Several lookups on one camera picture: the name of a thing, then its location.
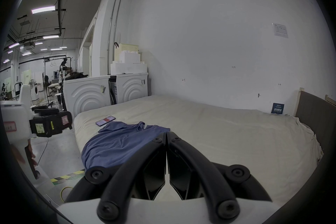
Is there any yellow cable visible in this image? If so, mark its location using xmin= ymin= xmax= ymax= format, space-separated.
xmin=60 ymin=186 xmax=75 ymax=204

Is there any person's left hand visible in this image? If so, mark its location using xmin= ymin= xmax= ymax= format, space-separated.
xmin=10 ymin=139 xmax=37 ymax=167

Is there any white paper notice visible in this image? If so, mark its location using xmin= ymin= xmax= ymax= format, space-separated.
xmin=272 ymin=23 xmax=289 ymax=39

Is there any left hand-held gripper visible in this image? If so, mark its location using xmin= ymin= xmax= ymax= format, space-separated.
xmin=0 ymin=84 xmax=73 ymax=187

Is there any dark blue card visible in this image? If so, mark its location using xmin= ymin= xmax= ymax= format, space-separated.
xmin=271 ymin=103 xmax=285 ymax=115

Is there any bed with beige sheet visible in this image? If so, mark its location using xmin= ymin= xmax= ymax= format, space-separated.
xmin=72 ymin=94 xmax=324 ymax=208

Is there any white washing machine with dark clothes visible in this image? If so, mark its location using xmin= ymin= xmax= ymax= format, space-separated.
xmin=64 ymin=72 xmax=112 ymax=117

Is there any grey padded headboard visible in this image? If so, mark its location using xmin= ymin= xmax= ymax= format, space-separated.
xmin=294 ymin=87 xmax=336 ymax=163

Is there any smartphone with pink screen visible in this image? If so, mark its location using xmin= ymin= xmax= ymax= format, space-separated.
xmin=96 ymin=115 xmax=116 ymax=127

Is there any white washing machine with foam blocks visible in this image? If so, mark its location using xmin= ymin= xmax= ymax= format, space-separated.
xmin=108 ymin=43 xmax=149 ymax=105

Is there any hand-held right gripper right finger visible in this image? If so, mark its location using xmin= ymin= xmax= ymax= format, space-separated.
xmin=167 ymin=132 xmax=272 ymax=223

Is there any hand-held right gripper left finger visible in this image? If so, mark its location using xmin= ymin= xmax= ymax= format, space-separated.
xmin=64 ymin=132 xmax=167 ymax=222

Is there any blue shirt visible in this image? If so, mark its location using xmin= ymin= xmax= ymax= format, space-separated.
xmin=81 ymin=121 xmax=171 ymax=169

